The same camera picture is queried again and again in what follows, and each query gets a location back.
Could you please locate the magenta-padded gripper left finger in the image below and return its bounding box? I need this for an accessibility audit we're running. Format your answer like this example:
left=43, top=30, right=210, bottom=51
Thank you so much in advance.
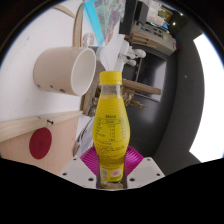
left=59, top=146, right=102, bottom=190

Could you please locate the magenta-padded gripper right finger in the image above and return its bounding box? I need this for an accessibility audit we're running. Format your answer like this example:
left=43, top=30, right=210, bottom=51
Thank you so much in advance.
left=123, top=145, right=166, bottom=190

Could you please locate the yellow drink bottle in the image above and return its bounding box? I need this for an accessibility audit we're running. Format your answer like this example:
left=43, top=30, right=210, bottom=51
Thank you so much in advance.
left=93, top=70, right=132, bottom=183

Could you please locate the flat round red coaster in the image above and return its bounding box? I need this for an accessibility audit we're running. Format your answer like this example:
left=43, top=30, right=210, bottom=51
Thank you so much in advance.
left=28, top=127, right=53, bottom=160

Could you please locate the beige speckled mug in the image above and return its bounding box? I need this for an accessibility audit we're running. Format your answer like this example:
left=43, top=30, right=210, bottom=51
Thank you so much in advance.
left=32, top=46, right=98, bottom=97

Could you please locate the small white plaster bust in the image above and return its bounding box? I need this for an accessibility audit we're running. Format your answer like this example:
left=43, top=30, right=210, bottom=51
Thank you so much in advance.
left=119, top=54, right=138, bottom=67

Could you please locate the large white plaster bust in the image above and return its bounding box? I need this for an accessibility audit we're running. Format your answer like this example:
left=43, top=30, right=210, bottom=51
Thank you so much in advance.
left=124, top=48, right=147, bottom=60

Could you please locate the curved thin wooden strip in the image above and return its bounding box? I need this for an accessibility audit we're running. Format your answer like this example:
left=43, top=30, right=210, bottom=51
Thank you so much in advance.
left=72, top=3, right=85, bottom=48

